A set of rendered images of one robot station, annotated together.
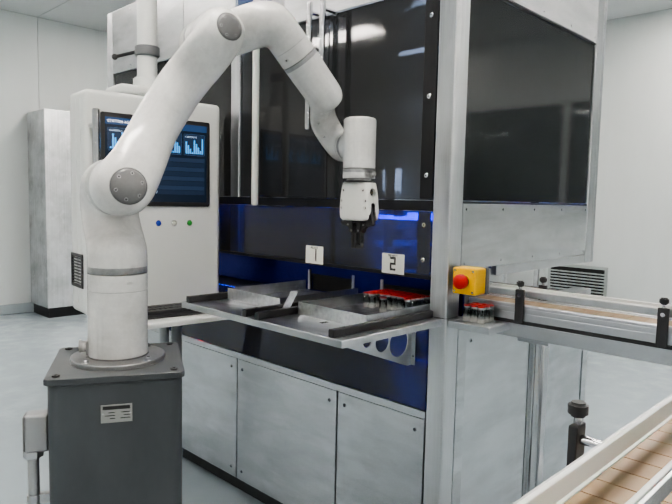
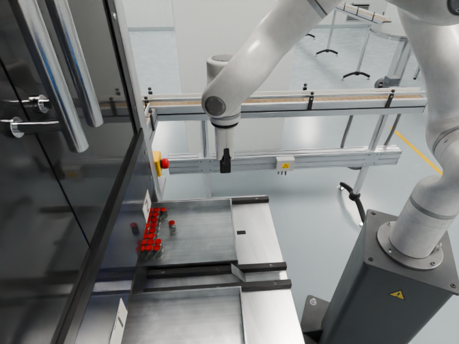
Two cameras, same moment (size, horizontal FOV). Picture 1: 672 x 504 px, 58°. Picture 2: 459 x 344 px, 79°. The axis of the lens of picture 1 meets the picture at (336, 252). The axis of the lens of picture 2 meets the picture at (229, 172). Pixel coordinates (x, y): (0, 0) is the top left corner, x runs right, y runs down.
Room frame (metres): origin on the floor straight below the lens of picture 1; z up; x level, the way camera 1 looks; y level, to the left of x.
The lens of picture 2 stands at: (2.09, 0.41, 1.60)
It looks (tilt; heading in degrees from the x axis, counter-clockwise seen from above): 37 degrees down; 222
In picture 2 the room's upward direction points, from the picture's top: straight up
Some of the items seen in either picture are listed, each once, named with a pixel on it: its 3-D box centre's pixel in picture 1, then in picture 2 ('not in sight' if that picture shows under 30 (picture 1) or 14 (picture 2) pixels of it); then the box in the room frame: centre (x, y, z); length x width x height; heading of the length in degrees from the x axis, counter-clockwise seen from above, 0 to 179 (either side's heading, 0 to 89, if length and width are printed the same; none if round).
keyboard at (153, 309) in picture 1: (165, 310); not in sight; (2.06, 0.58, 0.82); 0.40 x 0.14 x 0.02; 130
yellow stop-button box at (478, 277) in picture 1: (470, 280); (151, 164); (1.65, -0.37, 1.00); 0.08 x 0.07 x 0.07; 136
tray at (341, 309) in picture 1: (372, 307); (182, 232); (1.74, -0.11, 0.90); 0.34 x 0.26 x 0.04; 136
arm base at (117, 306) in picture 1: (118, 315); (419, 225); (1.27, 0.46, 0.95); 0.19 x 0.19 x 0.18
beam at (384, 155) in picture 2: not in sight; (285, 159); (0.64, -0.36, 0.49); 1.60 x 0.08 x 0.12; 136
